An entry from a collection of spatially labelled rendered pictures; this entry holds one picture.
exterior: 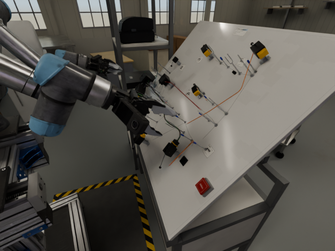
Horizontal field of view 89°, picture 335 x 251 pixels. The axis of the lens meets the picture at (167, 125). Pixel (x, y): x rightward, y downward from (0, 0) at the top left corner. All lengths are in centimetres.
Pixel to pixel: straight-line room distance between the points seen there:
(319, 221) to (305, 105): 177
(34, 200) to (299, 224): 212
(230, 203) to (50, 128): 94
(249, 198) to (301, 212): 125
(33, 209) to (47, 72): 61
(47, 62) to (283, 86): 77
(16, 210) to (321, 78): 119
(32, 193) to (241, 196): 102
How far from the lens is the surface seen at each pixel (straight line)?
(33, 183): 91
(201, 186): 76
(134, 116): 43
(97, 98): 45
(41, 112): 49
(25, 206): 90
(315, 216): 242
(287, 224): 220
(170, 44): 165
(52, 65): 45
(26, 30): 363
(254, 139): 74
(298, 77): 83
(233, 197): 114
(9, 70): 60
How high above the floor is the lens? 170
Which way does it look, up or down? 34 degrees down
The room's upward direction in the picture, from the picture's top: straight up
